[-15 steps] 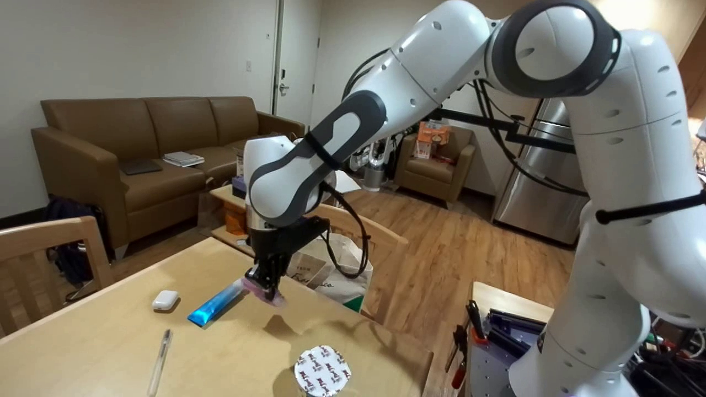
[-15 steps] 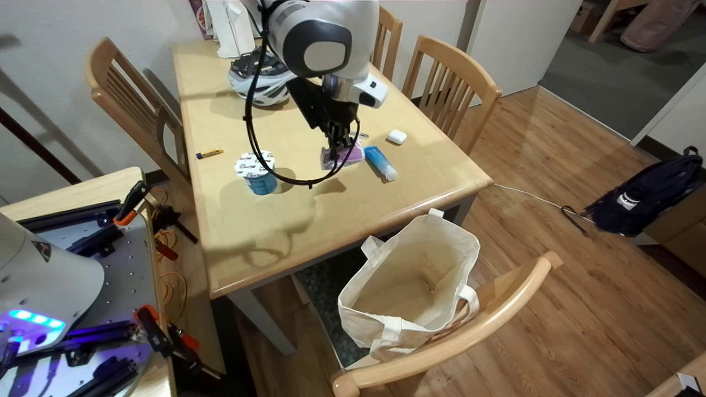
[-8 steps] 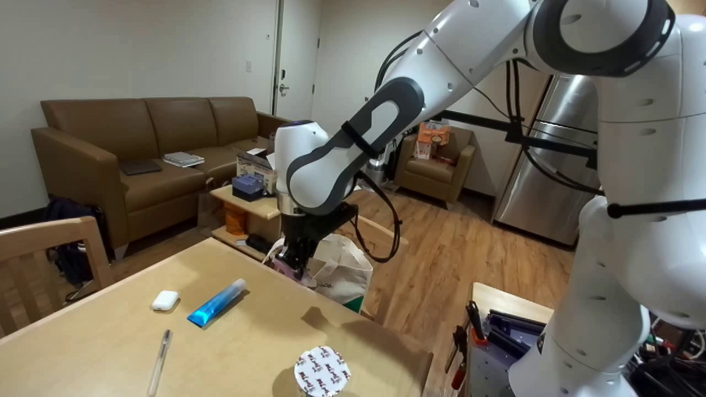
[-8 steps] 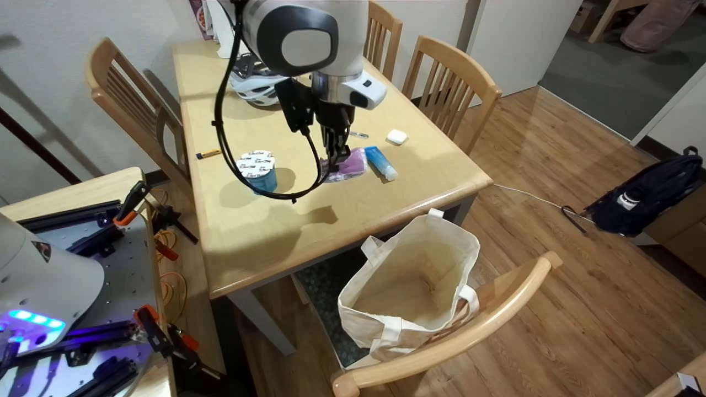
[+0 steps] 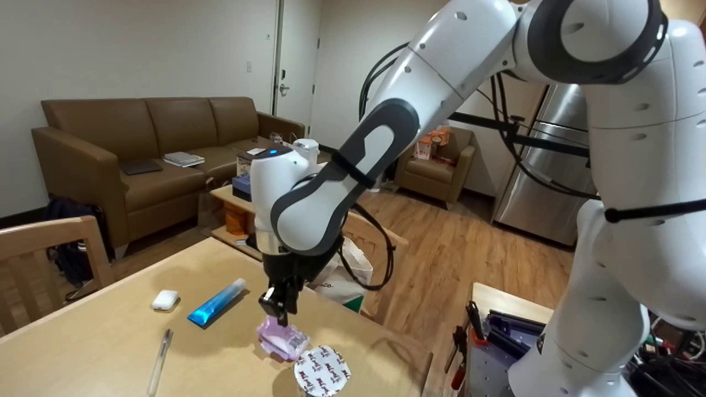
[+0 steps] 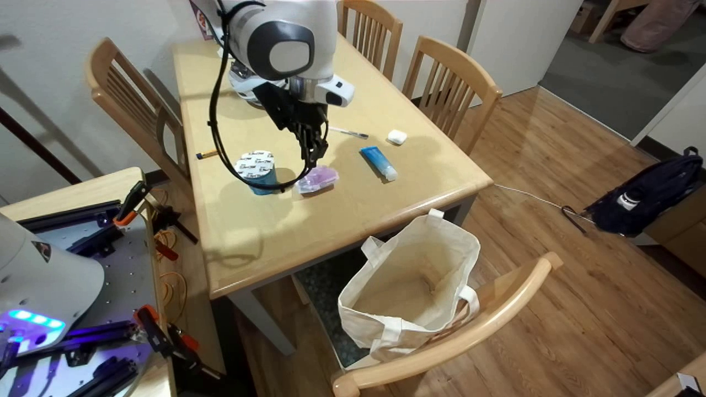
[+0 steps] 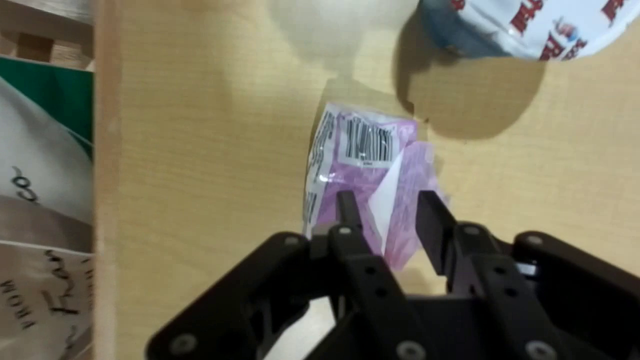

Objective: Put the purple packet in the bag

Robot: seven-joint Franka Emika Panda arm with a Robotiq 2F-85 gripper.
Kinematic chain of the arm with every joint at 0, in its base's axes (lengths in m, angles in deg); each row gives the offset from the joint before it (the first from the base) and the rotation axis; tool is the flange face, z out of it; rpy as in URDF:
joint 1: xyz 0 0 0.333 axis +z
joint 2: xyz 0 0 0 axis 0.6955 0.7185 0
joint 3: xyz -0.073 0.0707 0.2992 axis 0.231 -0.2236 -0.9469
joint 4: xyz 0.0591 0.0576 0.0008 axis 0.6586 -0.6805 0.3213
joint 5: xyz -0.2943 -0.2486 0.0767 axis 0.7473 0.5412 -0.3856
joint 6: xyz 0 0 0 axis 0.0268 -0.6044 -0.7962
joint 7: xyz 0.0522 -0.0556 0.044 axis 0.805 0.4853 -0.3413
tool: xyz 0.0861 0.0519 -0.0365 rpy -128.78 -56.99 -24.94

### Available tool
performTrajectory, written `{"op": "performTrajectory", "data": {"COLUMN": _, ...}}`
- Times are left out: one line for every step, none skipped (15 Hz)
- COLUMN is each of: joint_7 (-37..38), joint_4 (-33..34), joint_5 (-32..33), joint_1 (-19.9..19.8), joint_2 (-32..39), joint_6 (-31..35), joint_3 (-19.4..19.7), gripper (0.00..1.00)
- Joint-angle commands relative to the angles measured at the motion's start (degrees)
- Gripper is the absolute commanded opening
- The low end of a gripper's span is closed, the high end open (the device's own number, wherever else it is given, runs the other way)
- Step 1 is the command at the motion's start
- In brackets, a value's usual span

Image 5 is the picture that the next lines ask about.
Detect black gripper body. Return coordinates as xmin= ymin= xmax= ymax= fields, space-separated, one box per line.
xmin=260 ymin=251 xmax=326 ymax=297

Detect purple packet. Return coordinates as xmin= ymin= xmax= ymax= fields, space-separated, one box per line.
xmin=254 ymin=316 xmax=312 ymax=365

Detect beige canvas tote bag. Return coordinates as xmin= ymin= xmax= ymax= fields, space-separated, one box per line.
xmin=312 ymin=235 xmax=377 ymax=316

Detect blue tube with white cap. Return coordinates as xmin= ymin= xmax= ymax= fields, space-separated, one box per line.
xmin=185 ymin=276 xmax=250 ymax=331

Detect dark blue box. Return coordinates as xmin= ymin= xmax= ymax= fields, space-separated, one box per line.
xmin=229 ymin=175 xmax=256 ymax=202

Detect wooden coffee table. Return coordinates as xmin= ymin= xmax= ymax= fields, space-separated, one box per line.
xmin=208 ymin=163 xmax=267 ymax=261

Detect curved back wooden chair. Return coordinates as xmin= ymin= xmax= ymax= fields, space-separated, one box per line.
xmin=343 ymin=211 xmax=410 ymax=326

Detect white earbuds case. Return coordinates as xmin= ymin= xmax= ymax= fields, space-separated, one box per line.
xmin=150 ymin=288 xmax=183 ymax=313

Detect thin pen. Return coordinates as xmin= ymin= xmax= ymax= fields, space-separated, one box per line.
xmin=144 ymin=326 xmax=175 ymax=397

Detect white jug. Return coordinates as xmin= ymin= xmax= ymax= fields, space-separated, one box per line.
xmin=292 ymin=138 xmax=322 ymax=168

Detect white papers stack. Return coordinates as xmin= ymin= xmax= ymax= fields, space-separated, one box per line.
xmin=161 ymin=151 xmax=208 ymax=171

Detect black red clamp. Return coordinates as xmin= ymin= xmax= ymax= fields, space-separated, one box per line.
xmin=464 ymin=298 xmax=487 ymax=341
xmin=443 ymin=322 xmax=472 ymax=394

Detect brown armchair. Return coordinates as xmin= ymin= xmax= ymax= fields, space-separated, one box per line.
xmin=396 ymin=125 xmax=480 ymax=207

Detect dark flat tablet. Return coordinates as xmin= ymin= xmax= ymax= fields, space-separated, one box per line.
xmin=119 ymin=159 xmax=165 ymax=176

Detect orange snack bags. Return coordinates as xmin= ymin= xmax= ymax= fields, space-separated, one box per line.
xmin=415 ymin=129 xmax=459 ymax=163

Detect white door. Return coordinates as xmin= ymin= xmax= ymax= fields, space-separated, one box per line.
xmin=275 ymin=0 xmax=325 ymax=142

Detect navy backpack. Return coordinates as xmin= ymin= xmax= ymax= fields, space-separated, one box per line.
xmin=40 ymin=196 xmax=119 ymax=292

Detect brown leather sofa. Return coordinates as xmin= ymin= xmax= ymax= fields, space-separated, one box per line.
xmin=29 ymin=96 xmax=308 ymax=251

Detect light wooden slat chair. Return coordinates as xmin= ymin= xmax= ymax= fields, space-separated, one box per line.
xmin=0 ymin=215 xmax=116 ymax=338

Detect stainless steel fridge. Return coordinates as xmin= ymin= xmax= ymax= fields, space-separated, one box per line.
xmin=492 ymin=80 xmax=603 ymax=249

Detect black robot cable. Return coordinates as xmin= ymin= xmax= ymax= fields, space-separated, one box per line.
xmin=322 ymin=41 xmax=614 ymax=293

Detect wooden robot mount cart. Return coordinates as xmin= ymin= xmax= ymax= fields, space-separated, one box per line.
xmin=422 ymin=281 xmax=561 ymax=397

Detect tangled cable bundle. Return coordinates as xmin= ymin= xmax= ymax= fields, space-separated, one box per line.
xmin=624 ymin=316 xmax=706 ymax=397

